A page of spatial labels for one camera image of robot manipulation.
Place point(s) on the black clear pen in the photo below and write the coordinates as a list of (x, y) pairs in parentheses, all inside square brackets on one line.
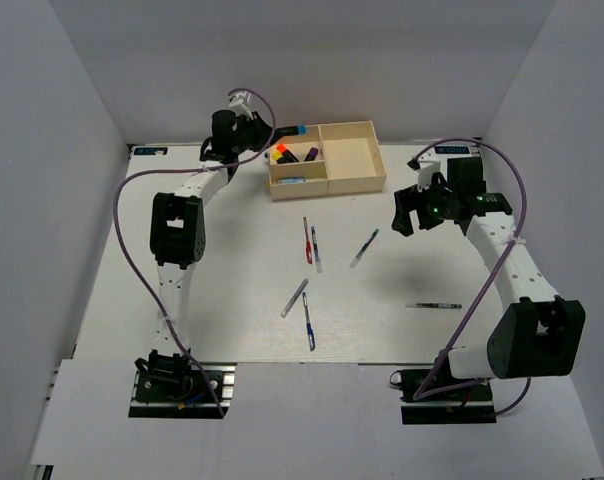
[(433, 305)]

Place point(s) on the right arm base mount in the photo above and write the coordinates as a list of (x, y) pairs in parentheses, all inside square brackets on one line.
[(468, 406)]

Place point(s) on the right table logo sticker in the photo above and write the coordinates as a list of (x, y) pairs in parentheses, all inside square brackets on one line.
[(451, 150)]

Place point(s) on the blue clear highlighter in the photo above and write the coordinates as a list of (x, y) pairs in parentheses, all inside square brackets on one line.
[(292, 180)]

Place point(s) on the blue grip pen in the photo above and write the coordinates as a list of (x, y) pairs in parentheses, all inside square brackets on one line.
[(309, 328)]

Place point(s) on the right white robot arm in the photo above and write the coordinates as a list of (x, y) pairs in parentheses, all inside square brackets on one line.
[(539, 332)]

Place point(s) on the purple clear pen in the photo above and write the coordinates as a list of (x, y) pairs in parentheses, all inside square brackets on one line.
[(296, 295)]

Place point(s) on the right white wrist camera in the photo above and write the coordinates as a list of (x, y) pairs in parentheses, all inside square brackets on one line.
[(425, 166)]

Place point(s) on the table logo sticker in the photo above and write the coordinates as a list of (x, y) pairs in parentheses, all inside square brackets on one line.
[(451, 150), (150, 151)]

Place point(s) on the green clear pen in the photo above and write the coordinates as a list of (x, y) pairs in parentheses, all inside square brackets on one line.
[(357, 258)]

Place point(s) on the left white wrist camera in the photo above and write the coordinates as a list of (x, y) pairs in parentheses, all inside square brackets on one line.
[(239, 104)]

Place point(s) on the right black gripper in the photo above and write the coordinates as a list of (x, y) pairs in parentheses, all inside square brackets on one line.
[(401, 221)]

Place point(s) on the blue clear pen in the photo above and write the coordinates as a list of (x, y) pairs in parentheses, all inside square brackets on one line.
[(317, 258)]

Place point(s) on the yellow cap highlighter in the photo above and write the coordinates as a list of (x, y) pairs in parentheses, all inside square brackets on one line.
[(279, 158)]

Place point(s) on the blue cap highlighter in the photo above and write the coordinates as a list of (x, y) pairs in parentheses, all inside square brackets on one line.
[(291, 131)]

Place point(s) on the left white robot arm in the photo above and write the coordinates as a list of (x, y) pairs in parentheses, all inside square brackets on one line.
[(177, 235)]

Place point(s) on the left table logo sticker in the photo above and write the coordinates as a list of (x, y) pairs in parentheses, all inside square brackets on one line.
[(150, 151)]

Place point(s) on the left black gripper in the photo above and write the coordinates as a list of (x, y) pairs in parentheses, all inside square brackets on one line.
[(263, 130)]

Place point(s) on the purple cap highlighter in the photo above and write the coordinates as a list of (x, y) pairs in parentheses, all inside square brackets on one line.
[(311, 155)]

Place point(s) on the orange cap highlighter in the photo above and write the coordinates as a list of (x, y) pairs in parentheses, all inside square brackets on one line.
[(286, 154)]

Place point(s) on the red pen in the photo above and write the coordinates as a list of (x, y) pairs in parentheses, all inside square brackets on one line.
[(308, 247)]

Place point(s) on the wooden compartment box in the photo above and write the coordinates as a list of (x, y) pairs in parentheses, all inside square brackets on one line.
[(349, 162)]

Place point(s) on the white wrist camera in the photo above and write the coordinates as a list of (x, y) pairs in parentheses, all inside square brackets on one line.
[(425, 166), (239, 104)]

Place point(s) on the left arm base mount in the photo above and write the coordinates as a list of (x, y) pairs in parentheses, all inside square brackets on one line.
[(170, 387)]

